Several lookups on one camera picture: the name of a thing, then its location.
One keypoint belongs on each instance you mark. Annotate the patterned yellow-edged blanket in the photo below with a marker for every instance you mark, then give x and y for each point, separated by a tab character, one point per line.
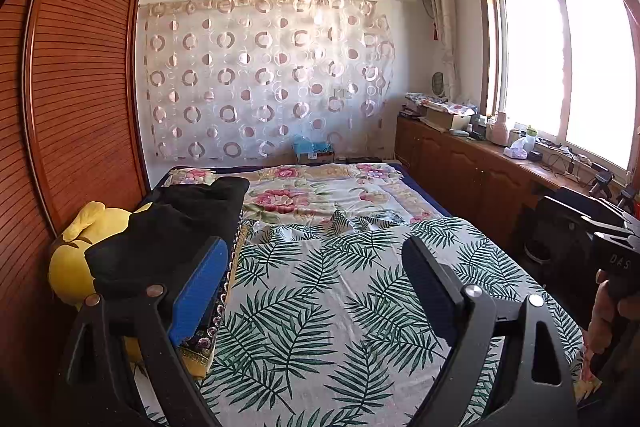
200	342

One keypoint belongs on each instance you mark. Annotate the blue plastic bag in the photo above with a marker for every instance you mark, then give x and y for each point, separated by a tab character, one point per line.
310	143

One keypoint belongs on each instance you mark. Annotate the long cardboard box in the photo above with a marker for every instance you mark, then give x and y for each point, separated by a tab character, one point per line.
447	119

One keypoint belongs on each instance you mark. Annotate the beige patterned window curtain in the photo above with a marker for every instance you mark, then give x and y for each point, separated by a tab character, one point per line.
442	17

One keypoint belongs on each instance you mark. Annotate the pink jug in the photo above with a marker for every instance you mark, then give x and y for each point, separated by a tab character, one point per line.
498	129

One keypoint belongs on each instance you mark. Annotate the wooden slatted wardrobe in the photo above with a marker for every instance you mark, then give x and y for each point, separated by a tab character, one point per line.
85	82

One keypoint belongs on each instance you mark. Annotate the black tripod mount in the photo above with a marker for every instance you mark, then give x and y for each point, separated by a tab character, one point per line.
602	184
629	199

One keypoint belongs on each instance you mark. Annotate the wooden framed window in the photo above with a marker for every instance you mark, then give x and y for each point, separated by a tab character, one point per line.
530	57

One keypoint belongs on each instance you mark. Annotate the black printed t-shirt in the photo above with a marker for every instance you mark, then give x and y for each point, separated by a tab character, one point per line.
175	217

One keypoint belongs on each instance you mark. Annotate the leaf print bed sheet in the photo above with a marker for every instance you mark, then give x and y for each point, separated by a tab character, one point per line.
325	307

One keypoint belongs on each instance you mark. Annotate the person's right hand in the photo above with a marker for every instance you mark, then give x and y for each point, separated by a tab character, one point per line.
602	312

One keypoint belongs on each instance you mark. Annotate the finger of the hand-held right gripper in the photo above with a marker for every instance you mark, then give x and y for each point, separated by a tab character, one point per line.
565	232
600	209

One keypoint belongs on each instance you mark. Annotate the yellow plush toy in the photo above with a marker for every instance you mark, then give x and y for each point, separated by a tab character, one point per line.
70	267

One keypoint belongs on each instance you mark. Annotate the floral cloth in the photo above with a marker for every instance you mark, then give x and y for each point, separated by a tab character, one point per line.
440	103

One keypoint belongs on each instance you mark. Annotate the wooden cabinet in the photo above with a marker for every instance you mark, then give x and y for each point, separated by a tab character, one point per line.
450	167

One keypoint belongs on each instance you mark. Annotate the red tassel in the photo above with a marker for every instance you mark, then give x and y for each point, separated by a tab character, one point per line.
437	32

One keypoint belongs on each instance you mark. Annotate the small round fan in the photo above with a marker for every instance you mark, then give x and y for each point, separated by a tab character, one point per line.
438	84

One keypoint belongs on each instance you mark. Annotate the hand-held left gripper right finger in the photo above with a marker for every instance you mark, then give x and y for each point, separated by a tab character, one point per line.
425	277

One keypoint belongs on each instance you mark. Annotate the white tissue pack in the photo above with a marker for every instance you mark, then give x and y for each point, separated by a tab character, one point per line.
515	149

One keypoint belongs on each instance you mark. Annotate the small cardboard box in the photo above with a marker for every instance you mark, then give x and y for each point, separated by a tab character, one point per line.
317	156

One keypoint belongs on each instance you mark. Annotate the sheer circle-patterned curtain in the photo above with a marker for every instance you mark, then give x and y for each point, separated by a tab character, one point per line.
260	82

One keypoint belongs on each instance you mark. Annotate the floral quilt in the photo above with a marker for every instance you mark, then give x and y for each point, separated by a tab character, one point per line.
300	202

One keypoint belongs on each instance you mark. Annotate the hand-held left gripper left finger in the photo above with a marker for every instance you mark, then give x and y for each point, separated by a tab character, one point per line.
197	292

